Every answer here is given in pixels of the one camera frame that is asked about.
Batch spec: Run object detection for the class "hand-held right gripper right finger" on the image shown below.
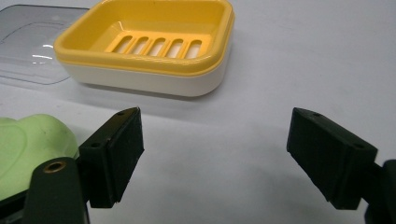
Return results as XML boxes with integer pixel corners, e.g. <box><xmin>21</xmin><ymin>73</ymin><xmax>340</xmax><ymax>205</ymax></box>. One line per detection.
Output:
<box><xmin>286</xmin><ymin>106</ymin><xmax>379</xmax><ymax>210</ymax></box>

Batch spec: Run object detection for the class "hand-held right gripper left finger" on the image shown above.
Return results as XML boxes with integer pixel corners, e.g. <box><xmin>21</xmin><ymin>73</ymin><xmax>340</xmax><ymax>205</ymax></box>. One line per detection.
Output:
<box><xmin>78</xmin><ymin>106</ymin><xmax>146</xmax><ymax>209</ymax></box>

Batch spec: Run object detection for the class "green soap bar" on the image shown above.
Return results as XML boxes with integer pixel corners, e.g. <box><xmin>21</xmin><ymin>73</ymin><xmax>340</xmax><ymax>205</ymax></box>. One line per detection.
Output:
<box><xmin>0</xmin><ymin>113</ymin><xmax>79</xmax><ymax>202</ymax></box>

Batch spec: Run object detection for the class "yellow and white soap dish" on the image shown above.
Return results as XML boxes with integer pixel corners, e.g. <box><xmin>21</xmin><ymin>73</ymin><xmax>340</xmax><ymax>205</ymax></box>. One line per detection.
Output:
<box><xmin>53</xmin><ymin>0</ymin><xmax>236</xmax><ymax>98</ymax></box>

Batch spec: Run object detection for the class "clear plastic soap dish lid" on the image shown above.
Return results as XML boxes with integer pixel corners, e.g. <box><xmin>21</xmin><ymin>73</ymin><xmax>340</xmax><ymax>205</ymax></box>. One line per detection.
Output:
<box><xmin>0</xmin><ymin>4</ymin><xmax>92</xmax><ymax>86</ymax></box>

